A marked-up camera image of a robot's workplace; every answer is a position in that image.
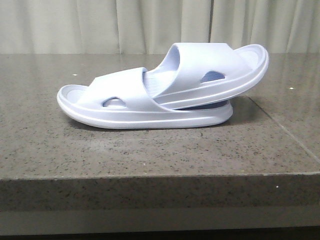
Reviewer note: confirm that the light blue slipper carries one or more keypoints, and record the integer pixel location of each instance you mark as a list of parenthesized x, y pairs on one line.
[(120, 101), (196, 74)]

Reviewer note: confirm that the beige pleated curtain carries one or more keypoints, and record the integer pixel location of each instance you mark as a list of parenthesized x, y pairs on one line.
[(152, 26)]

